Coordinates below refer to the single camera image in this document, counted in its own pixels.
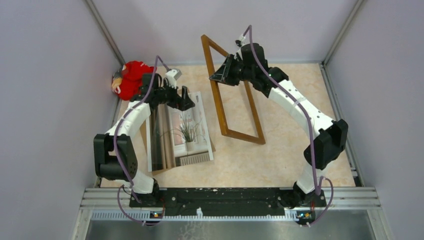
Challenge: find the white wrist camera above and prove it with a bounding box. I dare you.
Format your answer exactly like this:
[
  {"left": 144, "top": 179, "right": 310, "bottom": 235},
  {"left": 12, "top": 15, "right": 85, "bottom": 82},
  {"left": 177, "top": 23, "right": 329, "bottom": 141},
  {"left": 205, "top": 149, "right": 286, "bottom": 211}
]
[
  {"left": 165, "top": 68, "right": 182, "bottom": 89},
  {"left": 235, "top": 34, "right": 248, "bottom": 48}
]

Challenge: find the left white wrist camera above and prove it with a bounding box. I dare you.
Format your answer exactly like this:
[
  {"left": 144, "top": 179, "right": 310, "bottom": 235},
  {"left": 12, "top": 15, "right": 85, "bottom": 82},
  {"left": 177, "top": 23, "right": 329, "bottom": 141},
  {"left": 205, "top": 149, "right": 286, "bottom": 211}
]
[{"left": 165, "top": 68, "right": 182, "bottom": 89}]

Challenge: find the purple cable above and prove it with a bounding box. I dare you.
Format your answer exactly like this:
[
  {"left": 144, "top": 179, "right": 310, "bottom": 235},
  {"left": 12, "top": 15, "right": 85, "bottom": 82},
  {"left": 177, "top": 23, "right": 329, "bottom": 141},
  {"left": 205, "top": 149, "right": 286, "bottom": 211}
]
[
  {"left": 243, "top": 25, "right": 335, "bottom": 227},
  {"left": 113, "top": 55, "right": 171, "bottom": 227}
]

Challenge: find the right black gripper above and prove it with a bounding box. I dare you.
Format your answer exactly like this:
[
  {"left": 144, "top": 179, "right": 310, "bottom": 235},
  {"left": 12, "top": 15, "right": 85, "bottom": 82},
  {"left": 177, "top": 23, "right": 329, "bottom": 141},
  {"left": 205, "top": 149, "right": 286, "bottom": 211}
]
[{"left": 211, "top": 54, "right": 254, "bottom": 87}]

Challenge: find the aluminium front rail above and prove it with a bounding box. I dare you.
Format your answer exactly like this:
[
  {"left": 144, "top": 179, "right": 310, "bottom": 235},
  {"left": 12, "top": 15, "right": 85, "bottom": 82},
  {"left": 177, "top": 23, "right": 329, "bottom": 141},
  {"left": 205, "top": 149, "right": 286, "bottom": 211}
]
[{"left": 72, "top": 187, "right": 392, "bottom": 240}]

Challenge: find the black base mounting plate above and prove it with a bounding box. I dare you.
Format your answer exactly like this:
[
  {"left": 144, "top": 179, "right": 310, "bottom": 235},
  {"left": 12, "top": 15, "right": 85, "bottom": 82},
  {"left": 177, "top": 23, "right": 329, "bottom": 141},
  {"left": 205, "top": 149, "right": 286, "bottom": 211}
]
[{"left": 129, "top": 187, "right": 327, "bottom": 217}]

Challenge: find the plant window photo print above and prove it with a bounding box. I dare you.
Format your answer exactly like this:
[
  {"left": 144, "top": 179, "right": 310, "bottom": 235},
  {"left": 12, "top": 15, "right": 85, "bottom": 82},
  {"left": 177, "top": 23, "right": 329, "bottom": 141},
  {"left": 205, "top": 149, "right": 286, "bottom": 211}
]
[{"left": 146, "top": 91, "right": 215, "bottom": 173}]

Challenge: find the wooden picture frame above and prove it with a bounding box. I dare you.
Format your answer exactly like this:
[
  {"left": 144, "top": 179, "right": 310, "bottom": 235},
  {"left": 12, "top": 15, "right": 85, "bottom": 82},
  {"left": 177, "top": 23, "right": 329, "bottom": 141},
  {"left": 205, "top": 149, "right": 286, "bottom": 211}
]
[{"left": 200, "top": 34, "right": 266, "bottom": 145}]

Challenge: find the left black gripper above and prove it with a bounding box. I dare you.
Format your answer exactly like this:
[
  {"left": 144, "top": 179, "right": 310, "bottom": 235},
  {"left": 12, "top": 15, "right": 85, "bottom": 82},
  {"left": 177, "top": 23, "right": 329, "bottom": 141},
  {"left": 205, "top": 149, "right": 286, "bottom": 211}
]
[{"left": 154, "top": 79, "right": 194, "bottom": 111}]

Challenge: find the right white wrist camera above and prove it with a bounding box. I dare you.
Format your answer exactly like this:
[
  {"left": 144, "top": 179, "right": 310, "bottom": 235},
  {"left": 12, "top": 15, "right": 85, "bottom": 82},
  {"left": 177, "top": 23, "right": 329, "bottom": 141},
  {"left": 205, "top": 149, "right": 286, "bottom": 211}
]
[{"left": 235, "top": 34, "right": 248, "bottom": 48}]

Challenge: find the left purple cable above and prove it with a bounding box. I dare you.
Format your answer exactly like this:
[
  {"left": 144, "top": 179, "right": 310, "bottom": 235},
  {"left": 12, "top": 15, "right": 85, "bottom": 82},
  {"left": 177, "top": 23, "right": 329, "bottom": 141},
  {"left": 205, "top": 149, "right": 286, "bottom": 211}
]
[{"left": 113, "top": 55, "right": 171, "bottom": 227}]

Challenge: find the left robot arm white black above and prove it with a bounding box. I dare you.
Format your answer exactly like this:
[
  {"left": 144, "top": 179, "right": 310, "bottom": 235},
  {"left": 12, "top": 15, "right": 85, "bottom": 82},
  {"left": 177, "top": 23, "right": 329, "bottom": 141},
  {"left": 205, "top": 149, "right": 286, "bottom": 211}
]
[{"left": 93, "top": 69, "right": 195, "bottom": 207}]

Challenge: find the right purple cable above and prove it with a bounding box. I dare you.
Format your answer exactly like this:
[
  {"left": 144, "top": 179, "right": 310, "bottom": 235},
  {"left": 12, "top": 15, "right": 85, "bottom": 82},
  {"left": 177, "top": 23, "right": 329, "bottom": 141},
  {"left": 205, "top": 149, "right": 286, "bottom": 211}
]
[{"left": 243, "top": 25, "right": 335, "bottom": 227}]

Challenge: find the red cloth doll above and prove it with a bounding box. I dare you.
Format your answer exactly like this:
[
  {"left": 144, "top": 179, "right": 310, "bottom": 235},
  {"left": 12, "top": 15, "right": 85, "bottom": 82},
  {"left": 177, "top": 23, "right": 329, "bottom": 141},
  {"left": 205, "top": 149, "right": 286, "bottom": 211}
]
[{"left": 111, "top": 60, "right": 154, "bottom": 101}]

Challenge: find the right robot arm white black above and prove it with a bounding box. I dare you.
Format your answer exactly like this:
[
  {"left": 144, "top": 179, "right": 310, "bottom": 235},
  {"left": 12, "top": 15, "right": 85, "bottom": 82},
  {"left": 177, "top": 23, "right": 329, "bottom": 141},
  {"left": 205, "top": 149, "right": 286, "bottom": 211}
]
[{"left": 209, "top": 43, "right": 349, "bottom": 209}]

